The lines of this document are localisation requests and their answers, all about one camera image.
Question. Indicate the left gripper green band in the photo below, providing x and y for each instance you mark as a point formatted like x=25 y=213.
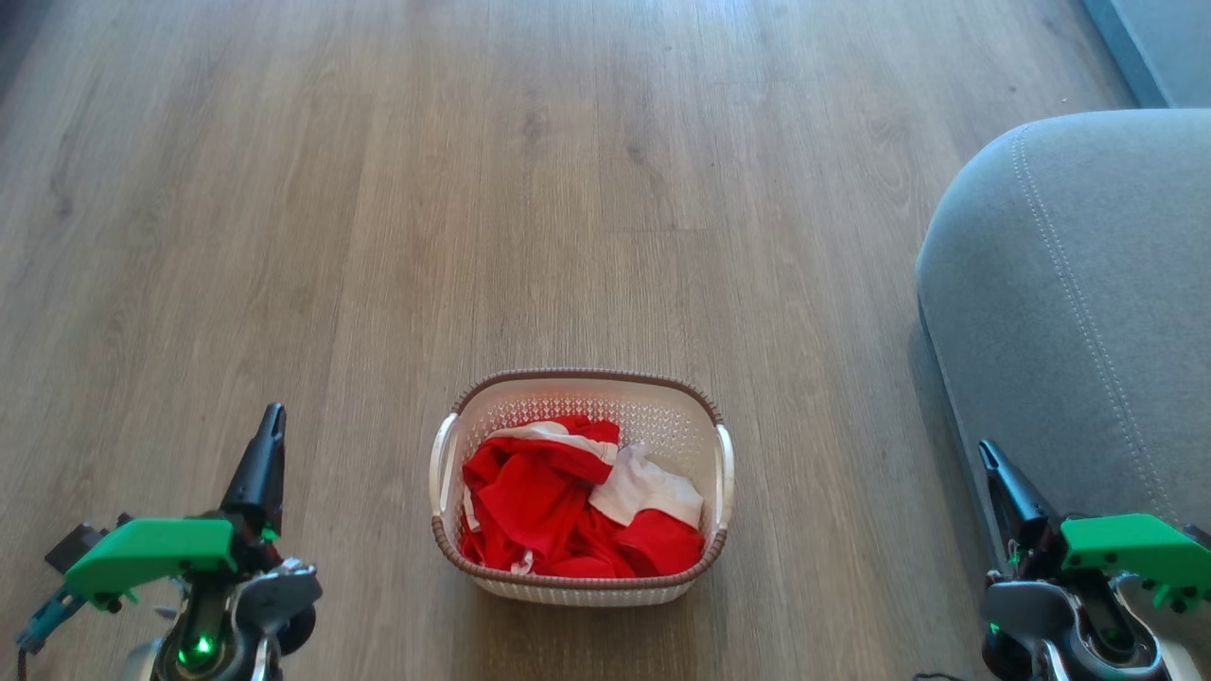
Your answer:
x=151 y=553

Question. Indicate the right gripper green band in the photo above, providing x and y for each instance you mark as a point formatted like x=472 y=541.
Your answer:
x=1135 y=549

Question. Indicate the red and white clothes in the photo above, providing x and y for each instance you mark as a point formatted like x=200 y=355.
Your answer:
x=530 y=501

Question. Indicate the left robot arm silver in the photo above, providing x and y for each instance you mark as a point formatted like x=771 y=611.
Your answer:
x=227 y=624

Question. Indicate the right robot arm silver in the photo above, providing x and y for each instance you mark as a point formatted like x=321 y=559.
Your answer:
x=1069 y=634

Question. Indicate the grey fabric sofa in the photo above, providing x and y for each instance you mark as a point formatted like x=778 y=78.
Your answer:
x=1079 y=331

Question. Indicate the white cloth garment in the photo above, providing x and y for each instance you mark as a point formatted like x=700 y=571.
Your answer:
x=648 y=487

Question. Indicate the white plastic laundry basket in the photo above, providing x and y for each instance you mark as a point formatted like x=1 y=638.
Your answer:
x=662 y=416

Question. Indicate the blue-grey furniture panel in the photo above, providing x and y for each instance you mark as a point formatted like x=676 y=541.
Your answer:
x=1159 y=43

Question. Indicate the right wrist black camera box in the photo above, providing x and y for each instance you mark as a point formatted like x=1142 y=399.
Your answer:
x=1200 y=537

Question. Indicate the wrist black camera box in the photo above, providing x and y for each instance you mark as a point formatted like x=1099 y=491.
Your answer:
x=74 y=547
x=1200 y=537

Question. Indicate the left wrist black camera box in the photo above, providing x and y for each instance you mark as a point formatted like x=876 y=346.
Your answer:
x=74 y=547

